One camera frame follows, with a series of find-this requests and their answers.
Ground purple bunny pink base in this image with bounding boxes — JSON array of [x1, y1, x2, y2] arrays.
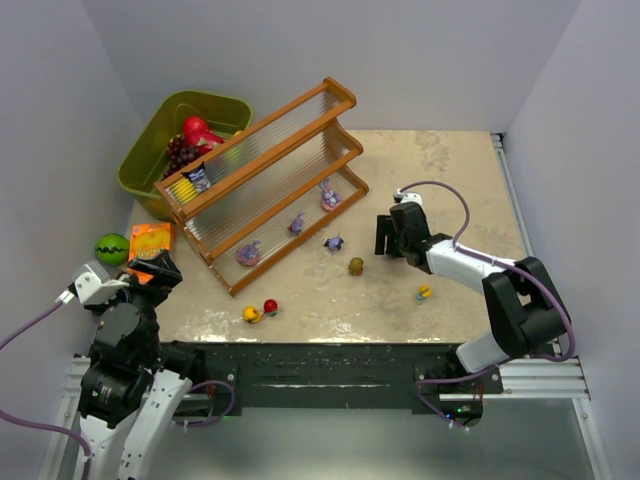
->
[[318, 178, 342, 212]]

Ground purple figure pink donut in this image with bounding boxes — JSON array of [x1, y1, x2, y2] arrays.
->
[[235, 240, 261, 267]]

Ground purple bunny red bow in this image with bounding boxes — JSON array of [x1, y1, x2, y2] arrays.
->
[[287, 212, 305, 236]]

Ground black-headed purple striped figure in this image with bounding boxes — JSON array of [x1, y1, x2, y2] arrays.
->
[[186, 163, 211, 193]]

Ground orange three-tier ribbed shelf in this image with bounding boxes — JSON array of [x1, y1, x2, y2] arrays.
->
[[155, 78, 369, 295]]

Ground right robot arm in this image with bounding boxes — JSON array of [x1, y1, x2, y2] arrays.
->
[[374, 201, 574, 374]]

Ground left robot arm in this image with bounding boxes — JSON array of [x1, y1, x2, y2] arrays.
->
[[70, 249, 206, 479]]

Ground orange snack box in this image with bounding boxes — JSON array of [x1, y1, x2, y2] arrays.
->
[[127, 222, 176, 263]]

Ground brown round toy figure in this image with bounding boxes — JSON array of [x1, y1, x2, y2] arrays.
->
[[348, 257, 364, 276]]

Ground purple figure dark wings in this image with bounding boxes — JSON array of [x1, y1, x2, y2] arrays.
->
[[323, 234, 344, 252]]

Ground yellow blue small duck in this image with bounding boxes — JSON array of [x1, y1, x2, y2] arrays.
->
[[416, 284, 432, 302]]

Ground green watermelon ball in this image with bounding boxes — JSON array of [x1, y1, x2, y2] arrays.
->
[[94, 233, 130, 266]]

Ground yellow plastic lemon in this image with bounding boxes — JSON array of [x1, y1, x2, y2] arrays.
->
[[171, 178, 198, 204]]

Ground yellow duck toy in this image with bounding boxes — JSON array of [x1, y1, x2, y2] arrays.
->
[[243, 306, 262, 324]]

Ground red heart toy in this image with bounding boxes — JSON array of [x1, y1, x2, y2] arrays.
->
[[263, 299, 278, 317]]

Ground green plastic bin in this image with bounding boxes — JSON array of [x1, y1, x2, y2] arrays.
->
[[118, 90, 253, 222]]

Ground dark purple grape bunch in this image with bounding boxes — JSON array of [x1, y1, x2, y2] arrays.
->
[[163, 132, 207, 178]]

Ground green plastic lime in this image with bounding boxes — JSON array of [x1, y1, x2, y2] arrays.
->
[[224, 144, 241, 168]]

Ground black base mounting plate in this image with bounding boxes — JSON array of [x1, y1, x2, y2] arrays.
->
[[114, 342, 557, 416]]

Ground red dragon fruit toy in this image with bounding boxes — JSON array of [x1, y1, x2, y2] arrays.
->
[[182, 116, 225, 155]]

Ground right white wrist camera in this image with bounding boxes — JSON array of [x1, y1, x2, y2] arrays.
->
[[393, 189, 423, 206]]

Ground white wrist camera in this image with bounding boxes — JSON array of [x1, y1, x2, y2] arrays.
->
[[393, 189, 423, 206], [56, 261, 129, 306]]

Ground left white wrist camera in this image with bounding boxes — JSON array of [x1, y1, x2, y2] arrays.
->
[[56, 261, 129, 306]]

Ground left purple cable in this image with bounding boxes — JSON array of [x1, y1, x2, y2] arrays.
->
[[0, 299, 96, 480]]

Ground aluminium frame rail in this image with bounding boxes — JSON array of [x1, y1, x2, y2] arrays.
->
[[491, 131, 611, 480]]

